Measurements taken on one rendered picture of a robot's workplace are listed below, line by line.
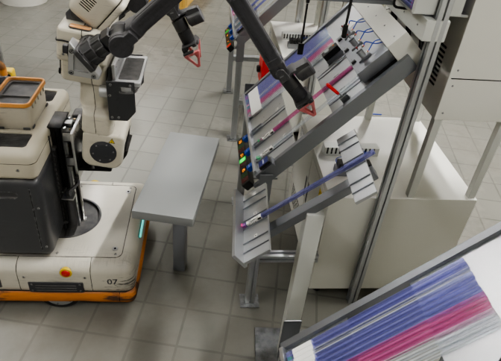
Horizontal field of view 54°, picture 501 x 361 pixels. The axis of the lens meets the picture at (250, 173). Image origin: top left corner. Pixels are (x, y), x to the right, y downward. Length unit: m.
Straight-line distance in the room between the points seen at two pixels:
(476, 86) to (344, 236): 0.81
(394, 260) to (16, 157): 1.66
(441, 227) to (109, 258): 1.46
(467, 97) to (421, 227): 0.64
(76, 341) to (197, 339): 0.51
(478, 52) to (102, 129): 1.39
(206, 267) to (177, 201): 0.65
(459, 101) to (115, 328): 1.69
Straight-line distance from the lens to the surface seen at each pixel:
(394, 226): 2.23
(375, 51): 1.84
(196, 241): 2.65
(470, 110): 2.00
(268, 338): 2.27
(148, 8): 1.60
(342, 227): 2.16
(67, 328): 2.35
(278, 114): 2.12
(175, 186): 2.03
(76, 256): 2.23
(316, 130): 1.83
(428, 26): 1.72
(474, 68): 1.91
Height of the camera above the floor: 1.84
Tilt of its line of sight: 36 degrees down
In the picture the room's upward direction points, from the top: 6 degrees clockwise
